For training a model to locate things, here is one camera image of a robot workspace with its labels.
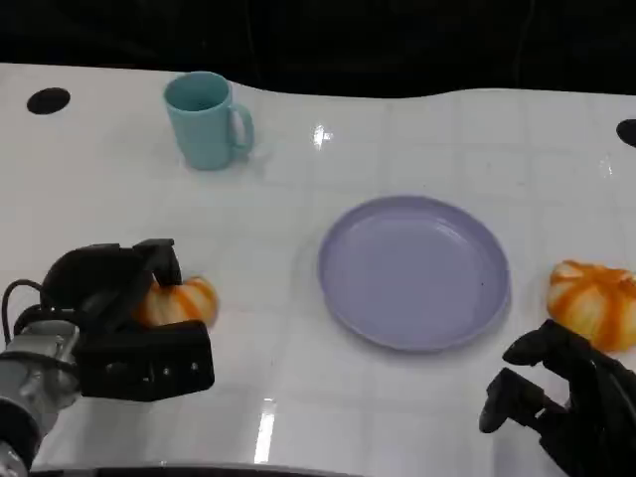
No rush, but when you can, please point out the orange and white bread roll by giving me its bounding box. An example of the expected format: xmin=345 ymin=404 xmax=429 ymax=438
xmin=547 ymin=259 xmax=636 ymax=353
xmin=132 ymin=275 xmax=220 ymax=333

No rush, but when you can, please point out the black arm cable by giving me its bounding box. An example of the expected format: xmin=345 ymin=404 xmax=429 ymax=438
xmin=1 ymin=280 xmax=54 ymax=345

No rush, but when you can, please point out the lilac plate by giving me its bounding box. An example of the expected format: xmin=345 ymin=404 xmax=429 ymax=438
xmin=317 ymin=195 xmax=512 ymax=353

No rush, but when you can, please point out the pale green mug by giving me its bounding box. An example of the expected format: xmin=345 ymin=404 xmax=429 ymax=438
xmin=163 ymin=71 xmax=255 ymax=171

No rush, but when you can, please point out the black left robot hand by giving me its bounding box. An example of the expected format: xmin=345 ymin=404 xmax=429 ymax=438
xmin=42 ymin=238 xmax=183 ymax=349

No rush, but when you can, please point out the black table cable hole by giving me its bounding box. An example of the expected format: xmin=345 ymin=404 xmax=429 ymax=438
xmin=26 ymin=87 xmax=71 ymax=116
xmin=615 ymin=118 xmax=636 ymax=148

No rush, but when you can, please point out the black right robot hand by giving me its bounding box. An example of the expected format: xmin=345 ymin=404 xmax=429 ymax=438
xmin=478 ymin=319 xmax=636 ymax=477

